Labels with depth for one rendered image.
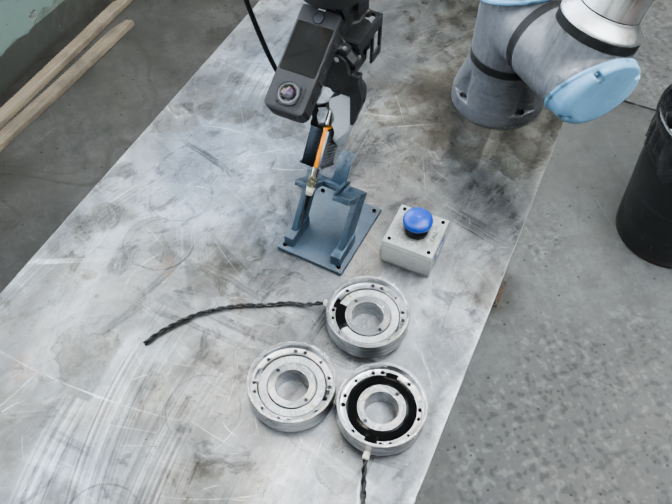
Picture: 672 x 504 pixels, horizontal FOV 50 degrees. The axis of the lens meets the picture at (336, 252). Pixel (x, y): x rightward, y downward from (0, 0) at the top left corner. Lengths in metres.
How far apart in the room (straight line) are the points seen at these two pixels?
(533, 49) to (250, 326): 0.53
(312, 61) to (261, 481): 0.46
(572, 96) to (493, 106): 0.20
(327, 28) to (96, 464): 0.54
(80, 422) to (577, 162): 1.77
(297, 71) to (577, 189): 1.61
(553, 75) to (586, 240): 1.17
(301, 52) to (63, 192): 1.59
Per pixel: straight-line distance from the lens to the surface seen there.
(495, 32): 1.09
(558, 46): 1.00
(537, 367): 1.87
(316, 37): 0.74
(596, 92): 1.01
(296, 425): 0.83
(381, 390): 0.86
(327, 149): 0.85
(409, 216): 0.94
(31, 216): 2.23
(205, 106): 1.21
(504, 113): 1.17
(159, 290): 0.98
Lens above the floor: 1.60
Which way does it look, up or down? 54 degrees down
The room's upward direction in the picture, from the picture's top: 1 degrees clockwise
